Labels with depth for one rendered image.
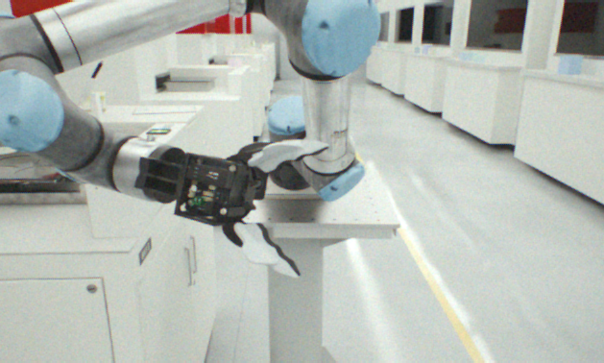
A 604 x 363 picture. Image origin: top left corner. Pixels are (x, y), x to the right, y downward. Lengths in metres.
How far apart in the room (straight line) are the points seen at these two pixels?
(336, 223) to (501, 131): 4.57
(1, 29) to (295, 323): 0.99
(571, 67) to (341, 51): 3.82
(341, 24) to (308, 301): 0.86
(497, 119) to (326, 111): 4.74
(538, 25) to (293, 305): 4.55
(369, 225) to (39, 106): 0.73
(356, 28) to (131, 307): 0.71
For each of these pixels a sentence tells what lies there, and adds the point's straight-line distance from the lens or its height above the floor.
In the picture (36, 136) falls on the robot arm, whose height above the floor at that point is 1.12.
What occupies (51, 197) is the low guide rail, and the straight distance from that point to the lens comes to 1.31.
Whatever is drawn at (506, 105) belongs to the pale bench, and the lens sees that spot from 5.50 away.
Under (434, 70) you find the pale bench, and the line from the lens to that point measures 7.48.
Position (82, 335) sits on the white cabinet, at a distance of 1.12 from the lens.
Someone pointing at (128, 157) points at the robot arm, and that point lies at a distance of 0.59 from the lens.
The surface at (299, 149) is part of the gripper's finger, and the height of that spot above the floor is 1.10.
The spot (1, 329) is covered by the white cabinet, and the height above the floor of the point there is 0.65.
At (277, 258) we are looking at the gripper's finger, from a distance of 0.54.
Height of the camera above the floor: 1.22
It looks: 18 degrees down
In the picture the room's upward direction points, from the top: straight up
